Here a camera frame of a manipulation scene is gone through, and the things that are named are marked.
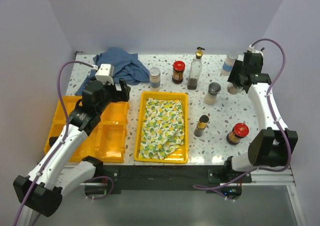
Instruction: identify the brown spice shaker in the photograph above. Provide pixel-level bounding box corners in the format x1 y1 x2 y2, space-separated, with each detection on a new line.
227 83 243 95

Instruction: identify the blue label spice jar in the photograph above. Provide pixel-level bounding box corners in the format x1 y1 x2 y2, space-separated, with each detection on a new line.
149 67 161 91

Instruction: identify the black cap seasoning shaker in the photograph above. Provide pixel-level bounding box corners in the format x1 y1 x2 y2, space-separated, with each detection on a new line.
48 137 58 147

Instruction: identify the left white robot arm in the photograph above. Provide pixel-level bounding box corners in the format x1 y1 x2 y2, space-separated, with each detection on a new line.
13 78 131 217

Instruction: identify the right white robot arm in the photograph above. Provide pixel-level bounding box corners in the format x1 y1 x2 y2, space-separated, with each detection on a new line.
222 49 298 182

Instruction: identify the blue checkered shirt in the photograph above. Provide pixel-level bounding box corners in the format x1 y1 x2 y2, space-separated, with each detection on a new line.
74 47 151 96

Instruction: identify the grey cap salt grinder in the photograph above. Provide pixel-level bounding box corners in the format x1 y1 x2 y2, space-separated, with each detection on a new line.
204 82 221 105

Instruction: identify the yellow compartment organizer tray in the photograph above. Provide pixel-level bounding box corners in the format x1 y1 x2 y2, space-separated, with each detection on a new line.
44 96 130 163

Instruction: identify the glass oil bottle gold pourer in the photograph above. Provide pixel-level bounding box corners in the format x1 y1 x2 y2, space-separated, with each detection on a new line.
187 47 205 90

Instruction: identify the lemon print cloth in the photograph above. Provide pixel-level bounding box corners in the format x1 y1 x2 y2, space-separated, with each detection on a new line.
139 98 185 160

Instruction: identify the red cap soy bottle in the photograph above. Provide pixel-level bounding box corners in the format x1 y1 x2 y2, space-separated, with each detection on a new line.
226 123 249 145

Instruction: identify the red lid sauce jar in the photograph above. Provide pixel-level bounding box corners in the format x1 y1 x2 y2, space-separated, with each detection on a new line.
172 61 186 84

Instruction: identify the dark bottle gold band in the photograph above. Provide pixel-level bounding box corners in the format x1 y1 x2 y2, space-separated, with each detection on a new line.
194 115 209 137

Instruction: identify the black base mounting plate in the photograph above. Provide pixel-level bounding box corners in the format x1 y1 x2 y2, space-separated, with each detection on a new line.
85 165 241 194

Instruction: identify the yellow flat tray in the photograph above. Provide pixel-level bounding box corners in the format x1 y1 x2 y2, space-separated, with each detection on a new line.
134 91 189 164

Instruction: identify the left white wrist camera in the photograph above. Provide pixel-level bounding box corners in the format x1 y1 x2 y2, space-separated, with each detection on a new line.
95 64 114 85

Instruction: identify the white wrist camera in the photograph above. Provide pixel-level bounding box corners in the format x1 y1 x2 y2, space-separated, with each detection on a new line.
95 64 114 85
247 45 265 54

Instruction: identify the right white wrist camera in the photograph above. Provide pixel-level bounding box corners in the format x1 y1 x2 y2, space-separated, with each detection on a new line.
247 45 265 54

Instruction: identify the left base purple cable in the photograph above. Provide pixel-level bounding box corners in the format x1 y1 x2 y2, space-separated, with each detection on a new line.
84 177 115 200

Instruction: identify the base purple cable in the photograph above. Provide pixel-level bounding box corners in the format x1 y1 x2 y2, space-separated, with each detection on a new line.
192 170 253 201
84 177 115 200

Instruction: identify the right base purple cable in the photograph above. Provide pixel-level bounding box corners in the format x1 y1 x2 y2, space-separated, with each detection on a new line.
192 170 253 201

